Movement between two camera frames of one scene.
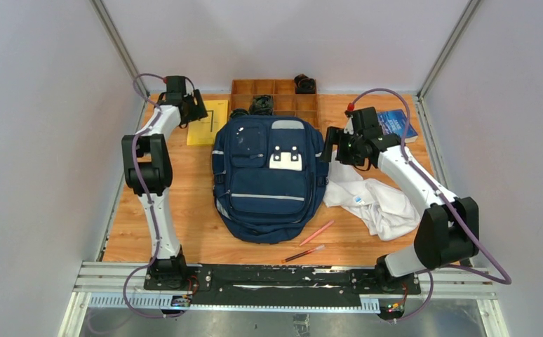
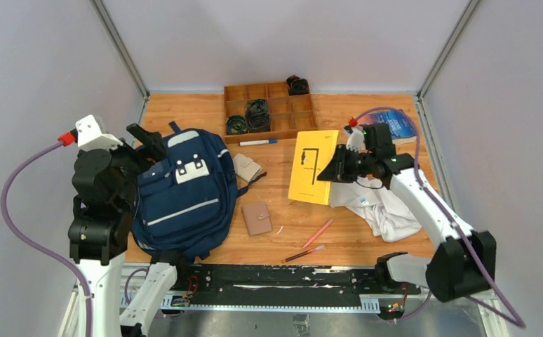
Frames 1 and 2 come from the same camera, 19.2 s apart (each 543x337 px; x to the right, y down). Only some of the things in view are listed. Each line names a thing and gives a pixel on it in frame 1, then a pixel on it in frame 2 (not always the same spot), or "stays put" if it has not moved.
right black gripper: (334, 136) to (334, 171)
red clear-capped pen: (318, 248) stays put
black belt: (238, 112) to (236, 124)
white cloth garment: (387, 212) stays put
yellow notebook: (203, 131) to (312, 149)
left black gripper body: (196, 110) to (138, 152)
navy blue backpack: (269, 176) to (185, 201)
